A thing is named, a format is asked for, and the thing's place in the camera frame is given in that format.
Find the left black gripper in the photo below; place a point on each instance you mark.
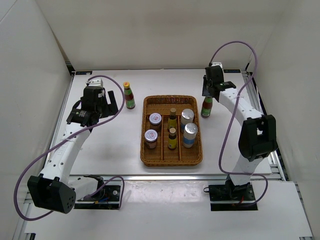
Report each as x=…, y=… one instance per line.
x=108, y=111

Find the aluminium rail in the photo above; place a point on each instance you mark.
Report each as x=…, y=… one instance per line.
x=266, y=126
x=162, y=178

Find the small yellow bottle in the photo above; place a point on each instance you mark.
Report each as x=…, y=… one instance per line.
x=172, y=139
x=172, y=119

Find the red sauce bottle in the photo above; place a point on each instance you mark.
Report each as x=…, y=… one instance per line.
x=206, y=107
x=129, y=97

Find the left black table label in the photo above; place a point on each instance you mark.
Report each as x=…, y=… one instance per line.
x=85, y=73

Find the black table label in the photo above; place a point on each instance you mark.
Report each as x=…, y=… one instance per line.
x=231, y=71
x=85, y=73

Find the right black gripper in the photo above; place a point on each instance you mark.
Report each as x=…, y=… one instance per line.
x=204, y=92

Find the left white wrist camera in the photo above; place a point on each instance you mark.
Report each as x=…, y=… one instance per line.
x=95, y=82

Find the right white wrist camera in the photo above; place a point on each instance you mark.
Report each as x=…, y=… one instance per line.
x=212, y=64

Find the silver-lid bead jar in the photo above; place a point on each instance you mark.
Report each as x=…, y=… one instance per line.
x=189, y=135
x=187, y=116

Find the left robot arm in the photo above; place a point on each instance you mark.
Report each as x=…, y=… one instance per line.
x=83, y=115

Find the right side aluminium rail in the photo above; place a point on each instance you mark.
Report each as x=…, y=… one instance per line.
x=266, y=126

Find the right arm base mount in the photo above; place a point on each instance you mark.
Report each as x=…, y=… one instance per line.
x=221, y=200

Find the right black table label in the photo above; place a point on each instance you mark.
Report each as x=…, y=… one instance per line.
x=231, y=71

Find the white-lid brown jar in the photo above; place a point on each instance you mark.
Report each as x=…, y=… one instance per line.
x=155, y=121
x=150, y=138

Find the wicker divided tray basket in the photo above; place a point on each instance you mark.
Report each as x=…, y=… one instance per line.
x=161, y=155

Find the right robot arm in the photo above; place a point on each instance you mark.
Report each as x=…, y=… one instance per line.
x=252, y=150

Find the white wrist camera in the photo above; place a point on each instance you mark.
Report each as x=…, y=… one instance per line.
x=212, y=64
x=95, y=82

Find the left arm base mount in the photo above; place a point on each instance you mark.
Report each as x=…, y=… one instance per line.
x=93, y=193

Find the aluminium front rail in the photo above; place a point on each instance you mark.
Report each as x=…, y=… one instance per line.
x=162, y=178

